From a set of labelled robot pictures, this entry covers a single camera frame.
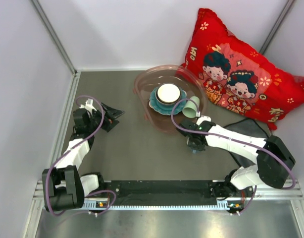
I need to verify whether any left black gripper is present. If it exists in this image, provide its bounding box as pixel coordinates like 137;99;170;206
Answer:
88;102;125;132

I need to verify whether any blue speckled ceramic cup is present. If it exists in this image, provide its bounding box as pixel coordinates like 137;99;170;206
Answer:
189;147;203;154

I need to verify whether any pale green cup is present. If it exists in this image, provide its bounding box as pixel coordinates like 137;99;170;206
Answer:
182;96;200;119

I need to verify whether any dark blue ceramic bowl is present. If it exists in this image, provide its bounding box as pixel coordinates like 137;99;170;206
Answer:
154;85;182;108

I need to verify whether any white ceramic bowl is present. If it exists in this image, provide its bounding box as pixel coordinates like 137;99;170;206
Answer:
156;83;180;104

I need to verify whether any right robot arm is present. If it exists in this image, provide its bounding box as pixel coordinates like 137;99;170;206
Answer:
176;117;296;196

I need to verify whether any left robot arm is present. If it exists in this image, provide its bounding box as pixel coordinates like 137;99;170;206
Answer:
42;99;124;212

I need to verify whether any pink translucent plastic bin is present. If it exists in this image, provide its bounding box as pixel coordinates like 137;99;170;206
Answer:
134;64;208;132

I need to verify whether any dark grey cloth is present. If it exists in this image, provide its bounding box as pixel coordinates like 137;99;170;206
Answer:
224;119;269;168

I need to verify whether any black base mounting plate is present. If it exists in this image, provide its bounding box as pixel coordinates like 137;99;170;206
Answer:
86;180;253;206

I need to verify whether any red cartoon print pillow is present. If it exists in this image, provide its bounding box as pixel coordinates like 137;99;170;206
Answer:
183;8;304;130

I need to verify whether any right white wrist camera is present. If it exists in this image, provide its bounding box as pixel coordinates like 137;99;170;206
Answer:
196;116;211;126

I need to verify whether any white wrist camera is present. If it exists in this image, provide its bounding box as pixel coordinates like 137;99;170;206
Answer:
79;98;97;113
196;116;211;126

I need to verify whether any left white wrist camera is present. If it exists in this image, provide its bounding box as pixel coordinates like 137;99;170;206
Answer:
79;98;97;113

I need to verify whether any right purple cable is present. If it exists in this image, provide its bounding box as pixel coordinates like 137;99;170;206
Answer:
170;99;298;215

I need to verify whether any aluminium front frame rail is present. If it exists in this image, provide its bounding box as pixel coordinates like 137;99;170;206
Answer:
33;179;304;211

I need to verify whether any left aluminium corner post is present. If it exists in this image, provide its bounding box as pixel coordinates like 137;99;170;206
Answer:
29;0;77;76

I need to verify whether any aluminium corner post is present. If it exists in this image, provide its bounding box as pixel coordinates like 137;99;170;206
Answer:
259;0;296;55
29;0;77;76

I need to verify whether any right aluminium corner post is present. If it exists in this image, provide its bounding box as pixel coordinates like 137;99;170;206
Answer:
259;0;296;55

